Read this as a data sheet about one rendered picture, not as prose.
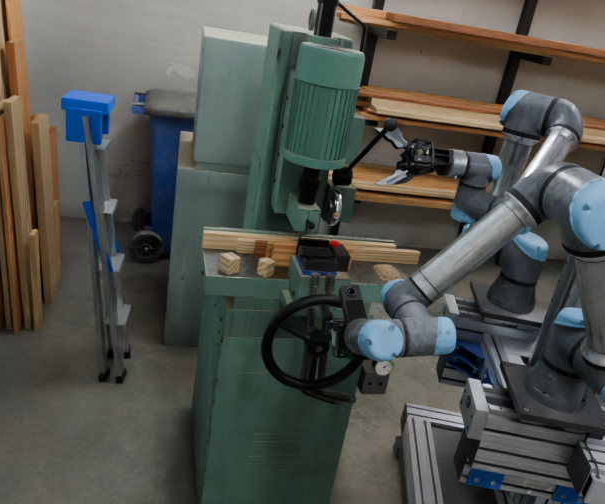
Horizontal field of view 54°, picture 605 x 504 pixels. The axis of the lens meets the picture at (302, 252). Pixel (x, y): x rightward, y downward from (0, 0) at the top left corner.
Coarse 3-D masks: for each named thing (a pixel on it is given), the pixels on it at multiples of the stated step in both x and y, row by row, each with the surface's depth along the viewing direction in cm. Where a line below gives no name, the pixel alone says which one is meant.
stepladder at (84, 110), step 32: (64, 96) 208; (96, 96) 216; (96, 128) 211; (96, 160) 217; (96, 192) 219; (96, 224) 224; (96, 256) 232; (96, 288) 235; (96, 320) 241; (128, 352) 268
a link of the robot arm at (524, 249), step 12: (516, 240) 184; (528, 240) 183; (540, 240) 186; (504, 252) 187; (516, 252) 184; (528, 252) 182; (540, 252) 182; (504, 264) 188; (516, 264) 185; (528, 264) 183; (540, 264) 184; (516, 276) 186; (528, 276) 185
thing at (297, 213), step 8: (288, 200) 180; (296, 200) 175; (288, 208) 180; (296, 208) 170; (304, 208) 170; (312, 208) 171; (288, 216) 179; (296, 216) 170; (304, 216) 170; (312, 216) 171; (296, 224) 171; (304, 224) 171
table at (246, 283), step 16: (208, 256) 170; (240, 256) 173; (208, 272) 161; (224, 272) 162; (240, 272) 164; (256, 272) 166; (352, 272) 176; (368, 272) 178; (400, 272) 182; (208, 288) 161; (224, 288) 162; (240, 288) 163; (256, 288) 164; (272, 288) 165; (368, 288) 171
